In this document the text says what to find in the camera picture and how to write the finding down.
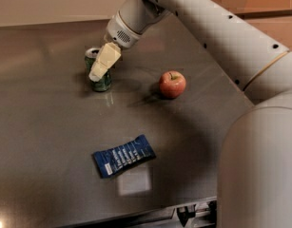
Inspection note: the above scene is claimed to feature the red apple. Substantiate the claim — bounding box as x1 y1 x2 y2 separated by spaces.
159 70 186 99

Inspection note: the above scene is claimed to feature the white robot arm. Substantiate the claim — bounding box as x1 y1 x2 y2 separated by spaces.
89 0 292 228

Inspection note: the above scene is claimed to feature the blue snack wrapper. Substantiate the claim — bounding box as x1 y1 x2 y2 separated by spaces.
93 135 156 179

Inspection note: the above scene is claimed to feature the green soda can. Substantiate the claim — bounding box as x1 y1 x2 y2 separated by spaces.
85 47 111 92

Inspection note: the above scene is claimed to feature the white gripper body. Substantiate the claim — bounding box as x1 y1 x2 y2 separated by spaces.
106 11 142 48

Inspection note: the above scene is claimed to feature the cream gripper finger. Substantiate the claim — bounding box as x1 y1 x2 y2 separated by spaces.
88 43 121 82

